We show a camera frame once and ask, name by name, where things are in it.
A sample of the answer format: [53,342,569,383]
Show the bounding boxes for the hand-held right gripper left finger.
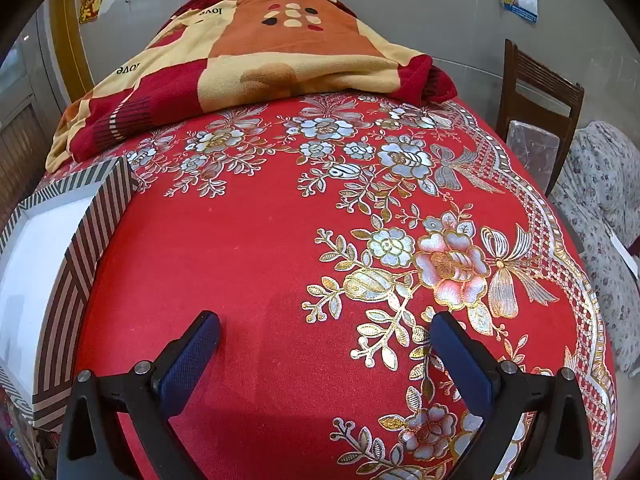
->
[57,310,222,480]

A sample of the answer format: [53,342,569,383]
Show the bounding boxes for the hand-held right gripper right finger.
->
[429,311,596,480]

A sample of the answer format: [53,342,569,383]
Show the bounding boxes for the striped cardboard box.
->
[0,156,141,431]

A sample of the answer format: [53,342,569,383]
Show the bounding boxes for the red floral tablecloth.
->
[40,92,618,480]

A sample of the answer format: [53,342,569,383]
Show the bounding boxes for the floral sofa cover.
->
[547,120,640,376]

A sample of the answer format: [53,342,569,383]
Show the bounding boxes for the dark wooden chair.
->
[495,39,586,196]

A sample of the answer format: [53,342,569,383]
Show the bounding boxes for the red and yellow printed blanket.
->
[45,0,458,176]

